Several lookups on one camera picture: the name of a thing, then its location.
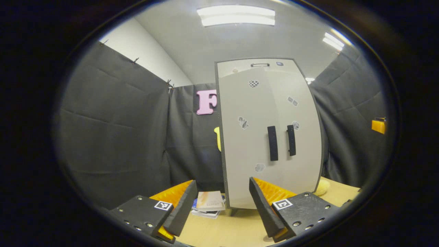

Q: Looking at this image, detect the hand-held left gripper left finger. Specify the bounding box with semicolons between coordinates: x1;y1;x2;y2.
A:
109;179;198;244

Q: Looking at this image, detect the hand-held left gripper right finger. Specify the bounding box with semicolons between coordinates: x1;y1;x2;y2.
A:
249;177;343;243

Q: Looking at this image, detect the grey cabinet door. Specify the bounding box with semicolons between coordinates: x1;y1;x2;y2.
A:
271;69;323;193
218;67;280;209

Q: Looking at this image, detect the grey cabinet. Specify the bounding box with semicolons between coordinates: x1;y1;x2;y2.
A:
215;58;324;216

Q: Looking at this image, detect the grey cabinet drawer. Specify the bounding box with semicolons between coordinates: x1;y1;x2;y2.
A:
217;58;302;78

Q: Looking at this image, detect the blue cover book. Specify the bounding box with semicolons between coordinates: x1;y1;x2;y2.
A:
191;199;227;219

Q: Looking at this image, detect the white orange cover book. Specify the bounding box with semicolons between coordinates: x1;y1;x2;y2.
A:
196;191;226;212

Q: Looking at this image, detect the black backdrop cloth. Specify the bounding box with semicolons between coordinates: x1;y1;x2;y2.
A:
55;41;391;210

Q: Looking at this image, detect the large ceiling light panel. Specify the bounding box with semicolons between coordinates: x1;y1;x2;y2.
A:
197;5;276;27

